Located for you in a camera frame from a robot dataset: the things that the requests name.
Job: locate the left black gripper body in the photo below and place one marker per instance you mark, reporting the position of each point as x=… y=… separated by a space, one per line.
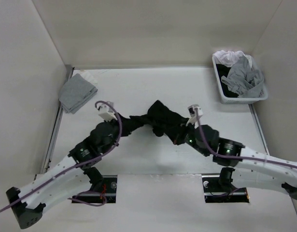
x=116 y=130

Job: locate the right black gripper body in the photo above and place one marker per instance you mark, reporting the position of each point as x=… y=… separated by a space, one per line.
x=190 y=139

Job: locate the black tank top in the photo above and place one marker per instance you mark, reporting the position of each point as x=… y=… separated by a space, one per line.
x=162 y=120

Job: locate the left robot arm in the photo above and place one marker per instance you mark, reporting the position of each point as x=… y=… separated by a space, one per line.
x=75 y=174

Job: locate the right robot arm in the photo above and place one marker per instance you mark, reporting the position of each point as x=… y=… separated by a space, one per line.
x=243 y=167

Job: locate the folded grey tank top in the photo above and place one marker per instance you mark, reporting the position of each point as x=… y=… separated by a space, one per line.
x=77 y=91

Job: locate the black garment in basket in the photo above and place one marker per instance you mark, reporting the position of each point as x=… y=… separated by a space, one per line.
x=223 y=71

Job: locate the grey garment in basket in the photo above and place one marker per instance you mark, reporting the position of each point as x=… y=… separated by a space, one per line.
x=243 y=80

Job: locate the white laundry basket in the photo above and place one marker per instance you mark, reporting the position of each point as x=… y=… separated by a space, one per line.
x=226 y=100

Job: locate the white garment in basket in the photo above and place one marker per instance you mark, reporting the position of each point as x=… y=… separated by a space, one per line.
x=229 y=58

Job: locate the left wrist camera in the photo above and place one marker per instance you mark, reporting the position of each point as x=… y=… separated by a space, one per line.
x=105 y=111

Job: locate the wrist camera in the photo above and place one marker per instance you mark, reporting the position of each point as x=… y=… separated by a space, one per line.
x=196 y=113
x=105 y=111

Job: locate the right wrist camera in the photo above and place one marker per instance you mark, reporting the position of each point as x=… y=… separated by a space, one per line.
x=196 y=113

